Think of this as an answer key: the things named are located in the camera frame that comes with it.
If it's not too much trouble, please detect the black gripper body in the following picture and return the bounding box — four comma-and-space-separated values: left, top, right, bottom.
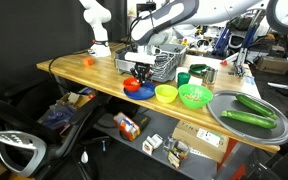
129, 62, 154, 78

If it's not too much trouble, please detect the orange plastic bowl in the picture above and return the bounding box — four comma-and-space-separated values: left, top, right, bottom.
122, 77, 142, 93

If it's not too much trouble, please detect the yellow plastic bowl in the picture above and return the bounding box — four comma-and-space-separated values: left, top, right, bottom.
154, 84, 179, 104

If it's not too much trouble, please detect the green plastic bowl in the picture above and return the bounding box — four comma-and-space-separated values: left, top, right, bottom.
177, 83, 214, 110

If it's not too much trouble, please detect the blue plastic plate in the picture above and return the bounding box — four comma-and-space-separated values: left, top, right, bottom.
123, 81, 157, 101

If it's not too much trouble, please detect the grey dish drying rack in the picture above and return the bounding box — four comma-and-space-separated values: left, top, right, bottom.
113, 40, 188, 84

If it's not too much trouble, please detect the dark green plastic cup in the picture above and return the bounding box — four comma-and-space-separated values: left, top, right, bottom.
177, 72, 191, 89

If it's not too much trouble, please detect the flat black box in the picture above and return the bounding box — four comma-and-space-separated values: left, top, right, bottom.
132, 113, 151, 131

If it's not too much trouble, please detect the grey lower table shelf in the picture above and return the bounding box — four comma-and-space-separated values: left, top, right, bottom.
93, 106, 255, 180

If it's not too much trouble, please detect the orange colourful snack box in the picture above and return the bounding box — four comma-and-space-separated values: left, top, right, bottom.
112, 111, 142, 142

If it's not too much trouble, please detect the pile of pale nuts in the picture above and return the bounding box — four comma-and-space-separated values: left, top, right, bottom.
183, 93, 203, 103

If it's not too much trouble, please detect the small orange block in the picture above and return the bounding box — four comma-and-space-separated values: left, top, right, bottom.
81, 57, 95, 67

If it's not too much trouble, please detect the shiny metal cup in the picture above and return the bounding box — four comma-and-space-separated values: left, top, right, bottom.
202, 67, 219, 85

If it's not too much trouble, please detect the small white carton box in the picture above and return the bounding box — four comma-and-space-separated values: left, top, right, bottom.
142, 133, 164, 156

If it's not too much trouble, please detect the large printed cardboard box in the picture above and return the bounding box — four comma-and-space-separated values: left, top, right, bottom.
171, 120, 230, 164

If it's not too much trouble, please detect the clear plastic container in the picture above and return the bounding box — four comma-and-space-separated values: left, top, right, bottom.
163, 134, 191, 170

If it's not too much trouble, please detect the red white marker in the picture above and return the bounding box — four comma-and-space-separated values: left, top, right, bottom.
220, 53, 238, 66

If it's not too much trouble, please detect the blue plastic bag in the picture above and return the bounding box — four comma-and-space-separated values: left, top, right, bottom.
38, 103, 78, 134

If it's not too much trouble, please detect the blue metal stand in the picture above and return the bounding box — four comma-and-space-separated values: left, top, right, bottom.
233, 16, 267, 78

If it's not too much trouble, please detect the green cucumber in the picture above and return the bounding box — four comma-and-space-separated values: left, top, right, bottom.
235, 93, 280, 120
220, 109, 278, 130

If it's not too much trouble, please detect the round silver metal tray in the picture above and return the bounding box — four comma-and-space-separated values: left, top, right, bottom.
206, 90, 288, 146

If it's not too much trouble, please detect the plain brown cardboard box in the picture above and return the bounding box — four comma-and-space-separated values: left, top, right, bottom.
257, 54, 288, 75

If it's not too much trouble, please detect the black grey office chair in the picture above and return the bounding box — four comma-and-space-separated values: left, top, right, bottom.
0, 94, 113, 179

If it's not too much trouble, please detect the black cable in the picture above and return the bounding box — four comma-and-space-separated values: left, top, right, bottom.
48, 49, 92, 84

